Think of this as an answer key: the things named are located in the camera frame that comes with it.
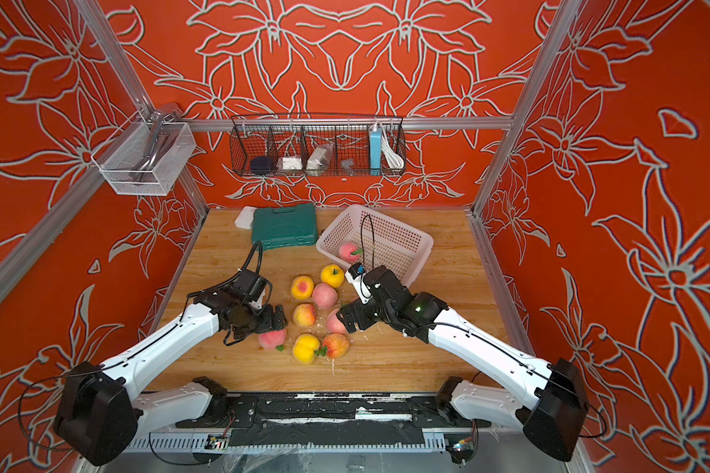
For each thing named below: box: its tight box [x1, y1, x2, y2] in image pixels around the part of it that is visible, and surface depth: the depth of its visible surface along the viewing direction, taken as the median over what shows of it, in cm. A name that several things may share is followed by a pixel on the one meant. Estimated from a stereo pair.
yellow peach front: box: [292, 334, 321, 365], surface depth 80 cm
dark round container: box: [250, 155, 271, 176], surface depth 100 cm
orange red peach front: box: [323, 333, 350, 360], surface depth 81 cm
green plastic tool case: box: [251, 202, 319, 251], surface depth 116 cm
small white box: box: [234, 204, 258, 230], surface depth 117 cm
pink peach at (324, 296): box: [311, 282, 339, 310], surface depth 91 cm
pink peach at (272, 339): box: [258, 329, 287, 350], surface depth 82 cm
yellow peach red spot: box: [290, 275, 315, 301], surface depth 92 cm
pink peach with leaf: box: [326, 308, 350, 335], surface depth 84 cm
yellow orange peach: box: [292, 303, 317, 328], surface depth 87 cm
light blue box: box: [369, 126, 382, 170], surface depth 90 cm
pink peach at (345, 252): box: [338, 242, 360, 263], surface depth 101 cm
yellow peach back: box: [320, 264, 346, 289], surface depth 95 cm
